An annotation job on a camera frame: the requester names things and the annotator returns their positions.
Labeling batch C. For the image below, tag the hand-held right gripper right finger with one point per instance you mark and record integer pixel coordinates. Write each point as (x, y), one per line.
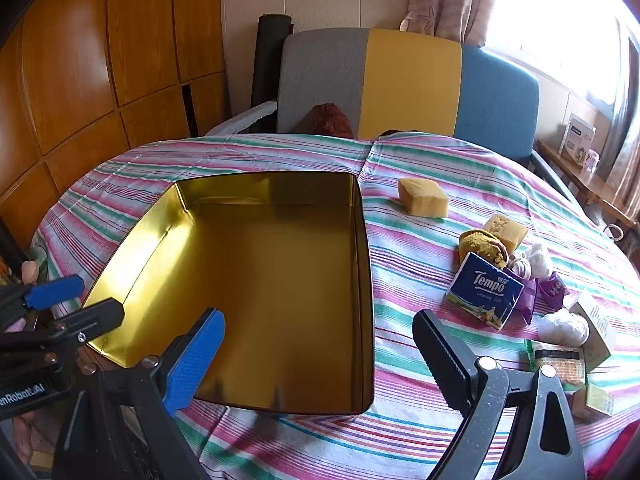
(447, 355)

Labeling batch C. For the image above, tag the white round snack packet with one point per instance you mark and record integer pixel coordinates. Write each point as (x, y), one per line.
(562, 327)

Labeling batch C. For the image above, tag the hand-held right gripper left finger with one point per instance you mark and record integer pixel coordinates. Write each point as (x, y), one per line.
(195, 360)

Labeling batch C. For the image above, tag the grey yellow blue chair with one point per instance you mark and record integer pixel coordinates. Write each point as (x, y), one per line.
(410, 85)

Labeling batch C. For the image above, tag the white printed box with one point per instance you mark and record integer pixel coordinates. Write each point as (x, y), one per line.
(576, 137)

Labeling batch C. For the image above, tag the small pink jar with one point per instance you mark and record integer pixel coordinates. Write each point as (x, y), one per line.
(591, 161)

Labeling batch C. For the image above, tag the yellow seeded pastry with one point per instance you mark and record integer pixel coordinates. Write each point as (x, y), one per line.
(507, 230)

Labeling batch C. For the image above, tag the black rolled mat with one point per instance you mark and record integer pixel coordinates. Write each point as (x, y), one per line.
(267, 60)

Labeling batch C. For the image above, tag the striped tablecloth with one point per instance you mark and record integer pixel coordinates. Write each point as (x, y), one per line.
(400, 260)

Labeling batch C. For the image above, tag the blue tissue packet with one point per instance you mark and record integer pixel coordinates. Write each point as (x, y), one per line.
(482, 292)

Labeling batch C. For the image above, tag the white chair armrest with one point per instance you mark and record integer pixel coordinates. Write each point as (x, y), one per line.
(240, 120)

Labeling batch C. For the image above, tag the wooden wardrobe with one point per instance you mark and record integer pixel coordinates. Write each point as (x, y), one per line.
(75, 60)

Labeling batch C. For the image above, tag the cream cardboard box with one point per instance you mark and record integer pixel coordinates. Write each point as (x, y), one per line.
(597, 327)

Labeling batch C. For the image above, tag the small yellow box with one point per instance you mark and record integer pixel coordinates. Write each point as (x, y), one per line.
(595, 400)

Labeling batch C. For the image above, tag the gold tin box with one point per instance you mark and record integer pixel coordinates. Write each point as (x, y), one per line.
(280, 285)

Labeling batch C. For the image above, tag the yellow cloth bundle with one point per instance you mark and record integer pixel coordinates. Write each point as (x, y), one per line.
(480, 247)

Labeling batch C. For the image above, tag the wooden side table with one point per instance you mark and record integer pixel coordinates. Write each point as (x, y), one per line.
(590, 187)

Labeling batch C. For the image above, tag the dark red cloth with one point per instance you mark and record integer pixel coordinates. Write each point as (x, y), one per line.
(330, 119)

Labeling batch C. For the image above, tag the purple snack packet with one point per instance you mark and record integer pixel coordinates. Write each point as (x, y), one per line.
(528, 300)
(554, 289)

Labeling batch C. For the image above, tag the green white carton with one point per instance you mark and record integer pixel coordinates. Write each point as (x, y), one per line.
(557, 362)

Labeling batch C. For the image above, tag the white fluffy ball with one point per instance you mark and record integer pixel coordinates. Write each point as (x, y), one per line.
(537, 259)

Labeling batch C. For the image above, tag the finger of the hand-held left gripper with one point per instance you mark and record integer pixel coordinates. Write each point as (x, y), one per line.
(100, 316)
(55, 291)

